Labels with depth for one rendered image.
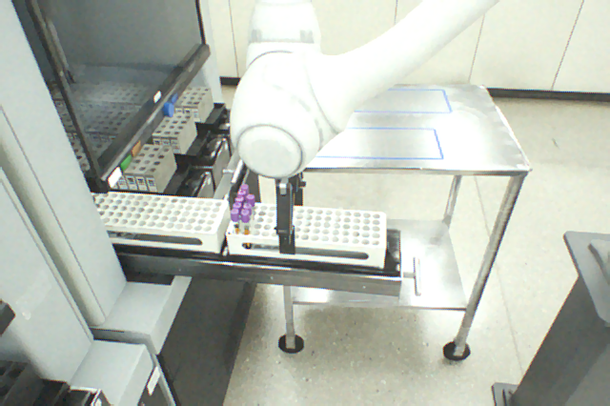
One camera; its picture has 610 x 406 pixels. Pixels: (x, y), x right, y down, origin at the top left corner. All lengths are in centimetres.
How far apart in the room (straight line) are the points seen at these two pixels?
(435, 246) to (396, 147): 61
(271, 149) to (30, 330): 46
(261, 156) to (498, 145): 85
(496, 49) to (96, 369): 285
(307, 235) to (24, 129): 47
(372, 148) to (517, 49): 217
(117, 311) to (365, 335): 103
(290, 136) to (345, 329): 135
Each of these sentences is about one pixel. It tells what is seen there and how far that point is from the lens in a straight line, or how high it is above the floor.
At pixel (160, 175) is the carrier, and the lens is 106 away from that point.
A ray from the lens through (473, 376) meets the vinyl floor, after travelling 176.
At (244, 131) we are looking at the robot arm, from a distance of 50.
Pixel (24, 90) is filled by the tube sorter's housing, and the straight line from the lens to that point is 74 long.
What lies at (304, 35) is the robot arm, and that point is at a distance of 65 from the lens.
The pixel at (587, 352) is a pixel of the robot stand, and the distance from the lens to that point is 127.
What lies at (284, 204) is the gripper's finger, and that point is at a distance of 76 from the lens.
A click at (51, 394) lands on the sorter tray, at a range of 81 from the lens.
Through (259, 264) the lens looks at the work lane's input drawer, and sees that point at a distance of 89.
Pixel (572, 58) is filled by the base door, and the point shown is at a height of 29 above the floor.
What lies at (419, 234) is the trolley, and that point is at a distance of 174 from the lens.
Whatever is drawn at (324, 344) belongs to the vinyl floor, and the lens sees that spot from 174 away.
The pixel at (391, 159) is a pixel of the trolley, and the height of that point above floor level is 82.
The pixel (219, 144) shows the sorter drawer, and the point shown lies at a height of 82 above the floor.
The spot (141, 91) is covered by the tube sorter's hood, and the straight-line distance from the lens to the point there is 99.
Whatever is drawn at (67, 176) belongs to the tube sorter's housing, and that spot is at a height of 103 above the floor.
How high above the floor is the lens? 145
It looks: 41 degrees down
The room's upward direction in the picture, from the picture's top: 1 degrees counter-clockwise
